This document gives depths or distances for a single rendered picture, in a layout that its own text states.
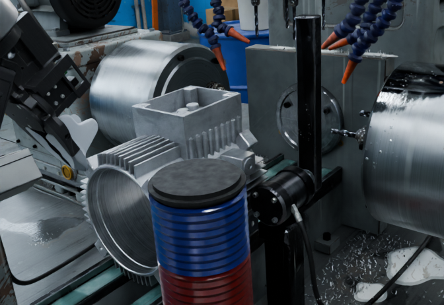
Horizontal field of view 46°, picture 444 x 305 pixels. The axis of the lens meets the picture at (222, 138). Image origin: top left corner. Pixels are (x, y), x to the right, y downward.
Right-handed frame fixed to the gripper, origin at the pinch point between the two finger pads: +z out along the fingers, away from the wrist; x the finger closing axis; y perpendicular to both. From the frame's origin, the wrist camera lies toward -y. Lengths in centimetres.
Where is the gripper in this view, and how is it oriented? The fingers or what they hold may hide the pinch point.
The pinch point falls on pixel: (76, 167)
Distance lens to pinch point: 71.7
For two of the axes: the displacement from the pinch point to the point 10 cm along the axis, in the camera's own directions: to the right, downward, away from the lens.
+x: -7.7, -1.7, 6.1
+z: 3.7, 6.5, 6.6
